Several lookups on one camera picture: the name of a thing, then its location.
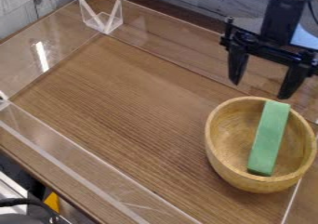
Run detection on black device with yellow label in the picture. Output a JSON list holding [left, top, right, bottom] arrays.
[[27, 191, 89, 224]]

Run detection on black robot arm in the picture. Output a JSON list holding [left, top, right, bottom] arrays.
[[221, 0, 318, 99]]

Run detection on green rectangular block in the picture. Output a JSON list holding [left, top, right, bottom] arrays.
[[248, 100, 292, 177]]

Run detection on black cable lower left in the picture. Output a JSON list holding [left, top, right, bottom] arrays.
[[0, 197, 55, 224]]

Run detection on clear acrylic front wall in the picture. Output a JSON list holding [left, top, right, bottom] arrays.
[[0, 91, 202, 224]]

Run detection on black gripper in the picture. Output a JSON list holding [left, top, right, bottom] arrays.
[[221, 0, 318, 99]]

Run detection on clear acrylic corner bracket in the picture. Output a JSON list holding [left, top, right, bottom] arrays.
[[79, 0, 123, 34]]

